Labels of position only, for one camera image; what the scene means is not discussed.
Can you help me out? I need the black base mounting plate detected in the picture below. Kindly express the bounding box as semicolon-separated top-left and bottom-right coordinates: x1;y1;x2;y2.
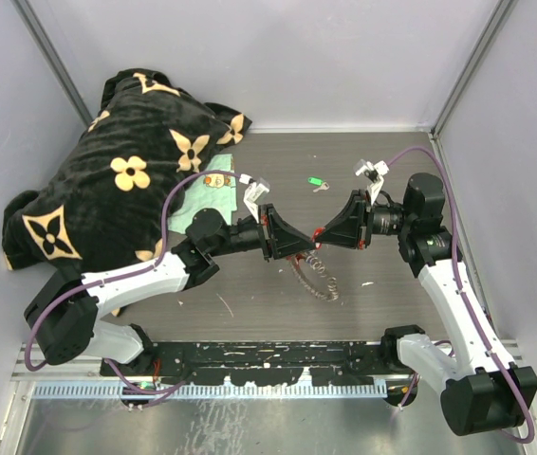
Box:
119;341;412;387

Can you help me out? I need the mint green cartoon cloth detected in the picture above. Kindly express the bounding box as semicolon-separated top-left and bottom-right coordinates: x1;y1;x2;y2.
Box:
168;173;237;234

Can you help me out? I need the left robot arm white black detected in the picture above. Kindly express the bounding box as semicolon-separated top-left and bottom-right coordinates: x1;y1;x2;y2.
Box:
25;204;315;375

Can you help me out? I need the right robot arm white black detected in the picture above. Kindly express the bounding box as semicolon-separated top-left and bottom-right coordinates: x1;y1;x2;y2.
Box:
316;173;537;436

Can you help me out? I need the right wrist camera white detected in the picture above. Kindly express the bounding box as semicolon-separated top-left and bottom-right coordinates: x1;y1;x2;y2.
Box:
354;159;389;205

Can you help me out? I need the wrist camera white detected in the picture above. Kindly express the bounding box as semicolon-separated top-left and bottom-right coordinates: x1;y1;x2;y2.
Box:
354;159;389;205
239;173;270;221

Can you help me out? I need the red key tags bunch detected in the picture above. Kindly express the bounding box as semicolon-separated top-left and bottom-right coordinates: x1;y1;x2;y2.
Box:
287;227;325;263

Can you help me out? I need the green key tag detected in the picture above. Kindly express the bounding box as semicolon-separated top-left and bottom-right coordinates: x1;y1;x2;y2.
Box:
307;177;323;186

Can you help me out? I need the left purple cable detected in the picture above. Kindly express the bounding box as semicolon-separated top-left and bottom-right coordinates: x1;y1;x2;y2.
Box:
26;170;250;409

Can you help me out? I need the large keyring with small rings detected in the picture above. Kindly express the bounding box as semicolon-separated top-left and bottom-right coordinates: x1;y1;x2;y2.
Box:
287;251;340;301

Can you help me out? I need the black floral plush blanket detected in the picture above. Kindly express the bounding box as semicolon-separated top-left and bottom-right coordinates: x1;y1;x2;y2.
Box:
2;68;251;273

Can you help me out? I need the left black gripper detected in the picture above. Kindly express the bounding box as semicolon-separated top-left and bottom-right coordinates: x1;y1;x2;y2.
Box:
208;203;315;262

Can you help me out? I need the aluminium rail with slotted duct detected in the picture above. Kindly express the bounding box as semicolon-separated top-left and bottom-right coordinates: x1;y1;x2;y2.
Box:
11;355;413;402

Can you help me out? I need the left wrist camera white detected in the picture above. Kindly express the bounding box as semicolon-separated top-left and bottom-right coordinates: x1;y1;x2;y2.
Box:
239;173;270;221

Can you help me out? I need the silver key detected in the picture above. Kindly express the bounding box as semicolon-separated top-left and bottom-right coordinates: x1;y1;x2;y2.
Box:
313;182;329;192

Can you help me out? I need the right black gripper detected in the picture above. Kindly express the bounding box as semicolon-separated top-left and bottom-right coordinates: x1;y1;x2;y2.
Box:
314;190;415;250

